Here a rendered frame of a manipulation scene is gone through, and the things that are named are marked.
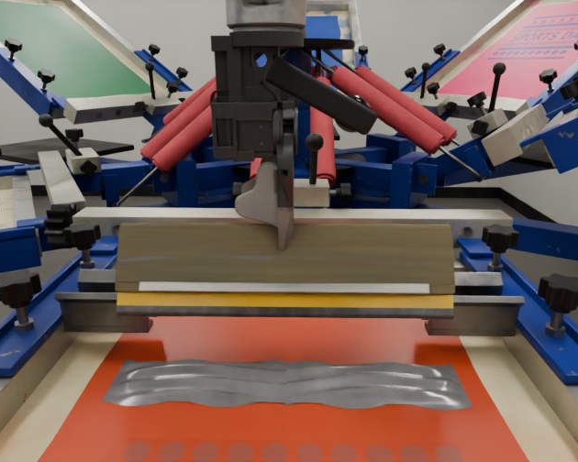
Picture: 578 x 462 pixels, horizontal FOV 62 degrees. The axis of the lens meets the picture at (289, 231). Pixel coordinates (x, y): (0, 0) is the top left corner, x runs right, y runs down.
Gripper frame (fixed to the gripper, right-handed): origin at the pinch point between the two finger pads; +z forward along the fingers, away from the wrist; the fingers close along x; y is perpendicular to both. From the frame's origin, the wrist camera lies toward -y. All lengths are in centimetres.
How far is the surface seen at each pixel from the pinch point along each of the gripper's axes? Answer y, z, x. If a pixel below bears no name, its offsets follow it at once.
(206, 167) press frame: 22, 7, -68
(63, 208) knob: 36.4, 4.5, -23.2
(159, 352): 14.8, 13.8, 2.6
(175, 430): 9.9, 13.9, 14.7
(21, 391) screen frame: 25.5, 12.5, 11.4
